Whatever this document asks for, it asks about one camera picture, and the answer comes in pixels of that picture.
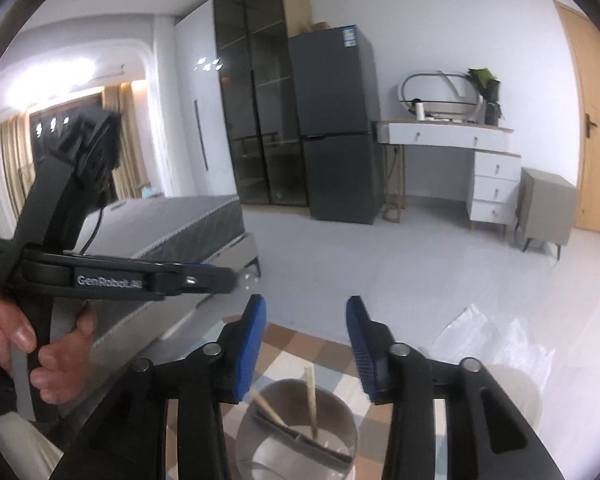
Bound person's beige clothing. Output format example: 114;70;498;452
0;412;67;480

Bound black cable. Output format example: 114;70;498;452
77;205;106;257

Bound grey bed frame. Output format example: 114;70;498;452
40;232;262;421

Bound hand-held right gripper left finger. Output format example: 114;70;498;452
50;294;268;480

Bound grey mattress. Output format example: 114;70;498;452
62;194;246;266

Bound oval mirror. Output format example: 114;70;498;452
396;67;486;124

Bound person's left hand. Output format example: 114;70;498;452
0;292;96;406

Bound clear plastic bag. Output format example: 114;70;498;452
432;302;556;411

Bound white dressing table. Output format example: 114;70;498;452
375;120;523;237

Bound light wooden chopstick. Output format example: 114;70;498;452
304;366;320;437
250;389;293;428

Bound dark wrapped plant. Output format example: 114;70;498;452
467;67;504;126

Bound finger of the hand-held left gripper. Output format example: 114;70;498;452
150;260;239;301

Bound checked tablecloth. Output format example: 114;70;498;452
165;322;396;480

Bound wooden door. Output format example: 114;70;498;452
552;0;600;241

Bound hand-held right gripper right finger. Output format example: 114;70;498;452
346;296;556;480

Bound grey white utensil holder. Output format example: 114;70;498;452
235;379;359;480

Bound beige curtain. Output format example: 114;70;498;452
102;85;151;201
0;115;37;216

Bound wooden stool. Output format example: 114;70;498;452
382;147;407;224

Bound grey nightstand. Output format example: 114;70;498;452
512;167;579;261

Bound white wardrobe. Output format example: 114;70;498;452
172;0;241;201

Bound dark glass cabinet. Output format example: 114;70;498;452
212;0;312;207

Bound grey refrigerator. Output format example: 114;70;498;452
287;24;386;225

